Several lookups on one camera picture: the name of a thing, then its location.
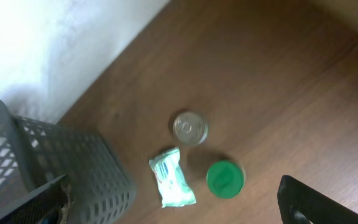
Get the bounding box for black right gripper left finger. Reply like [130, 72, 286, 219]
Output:
[0, 175, 72, 224]

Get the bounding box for grey plastic lattice basket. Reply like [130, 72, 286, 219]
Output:
[0, 100, 136, 223]

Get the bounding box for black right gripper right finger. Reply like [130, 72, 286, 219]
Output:
[277, 175, 358, 224]

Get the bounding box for silver tin can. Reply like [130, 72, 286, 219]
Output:
[172, 111, 209, 146]

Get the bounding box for green-lidded jar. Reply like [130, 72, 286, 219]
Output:
[206, 160, 246, 199]

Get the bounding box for white green wipes pack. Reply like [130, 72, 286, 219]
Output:
[149, 147, 196, 208]

